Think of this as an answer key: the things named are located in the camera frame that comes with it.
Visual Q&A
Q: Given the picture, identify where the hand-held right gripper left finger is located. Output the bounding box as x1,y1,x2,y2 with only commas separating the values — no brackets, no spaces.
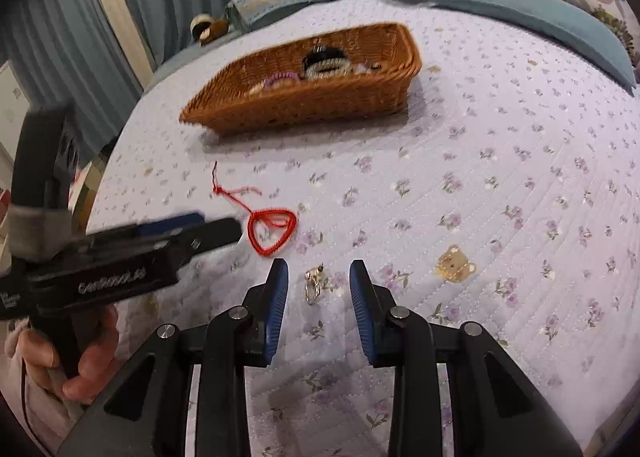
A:
57,258,290,457

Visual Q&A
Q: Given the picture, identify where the wooden bedside table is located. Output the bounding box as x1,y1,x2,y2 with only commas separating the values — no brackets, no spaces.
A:
70,144,114,223

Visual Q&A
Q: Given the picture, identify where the teal bench cushion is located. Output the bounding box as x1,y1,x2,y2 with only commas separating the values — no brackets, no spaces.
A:
145,34,246,88

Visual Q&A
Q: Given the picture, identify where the cream bead bracelet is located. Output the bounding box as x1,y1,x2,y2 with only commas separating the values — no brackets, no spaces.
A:
304,57,351,83

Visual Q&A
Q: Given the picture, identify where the purple spiral hair tie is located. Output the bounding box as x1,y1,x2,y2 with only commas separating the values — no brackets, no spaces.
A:
262,74,304,91

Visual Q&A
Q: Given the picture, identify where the person's left forearm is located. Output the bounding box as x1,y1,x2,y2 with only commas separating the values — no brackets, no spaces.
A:
0,354,81,457

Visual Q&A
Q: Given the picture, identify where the brown wicker basket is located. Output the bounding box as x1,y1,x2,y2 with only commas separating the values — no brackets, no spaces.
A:
179,23,424,138

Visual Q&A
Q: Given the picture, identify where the large teal pillow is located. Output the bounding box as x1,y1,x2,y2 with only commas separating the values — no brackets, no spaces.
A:
422,0,639,91

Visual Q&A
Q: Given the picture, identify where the person's left hand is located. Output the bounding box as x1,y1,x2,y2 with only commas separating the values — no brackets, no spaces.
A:
4,308,121,403

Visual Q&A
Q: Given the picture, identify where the brown plush toy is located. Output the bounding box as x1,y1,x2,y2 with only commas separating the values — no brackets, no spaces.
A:
199,18,231,44

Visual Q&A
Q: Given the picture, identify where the black wristwatch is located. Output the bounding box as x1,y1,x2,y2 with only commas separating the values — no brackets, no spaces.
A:
302,44,349,69

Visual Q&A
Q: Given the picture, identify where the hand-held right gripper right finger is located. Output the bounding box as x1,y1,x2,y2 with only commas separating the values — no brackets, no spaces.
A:
349,259,583,457

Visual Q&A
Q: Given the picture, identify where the red string bracelet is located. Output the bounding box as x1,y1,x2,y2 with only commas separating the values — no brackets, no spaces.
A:
212,160,299,256

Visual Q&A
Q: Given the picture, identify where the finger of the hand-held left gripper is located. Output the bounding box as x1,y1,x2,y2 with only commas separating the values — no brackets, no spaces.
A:
179,217,243,256
134,211,205,239

